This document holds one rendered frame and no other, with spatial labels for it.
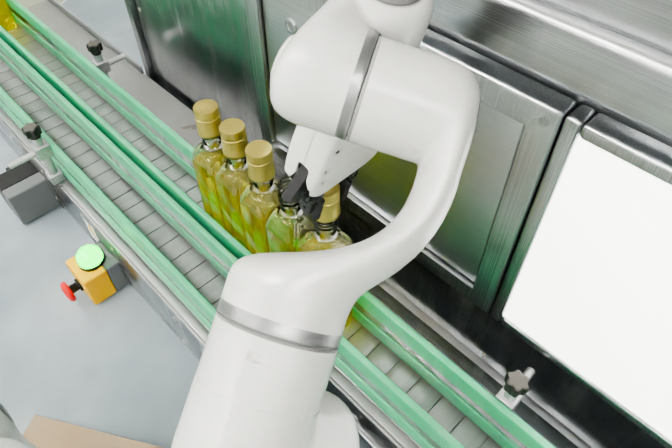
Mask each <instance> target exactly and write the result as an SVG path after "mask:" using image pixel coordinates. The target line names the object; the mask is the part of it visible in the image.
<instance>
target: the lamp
mask: <svg viewBox="0 0 672 448"><path fill-rule="evenodd" d="M75 258H76V261H77V264H78V266H79V268H80V269H81V270H83V271H86V272H90V271H94V270H97V269H98V268H100V267H101V266H102V265H103V263H104V261H105V256H104V254H103V252H102V251H101V249H100V248H99V247H98V246H96V245H91V244H89V245H85V246H83V247H81V248H80V249H79V250H78V251H77V253H76V257H75Z"/></svg>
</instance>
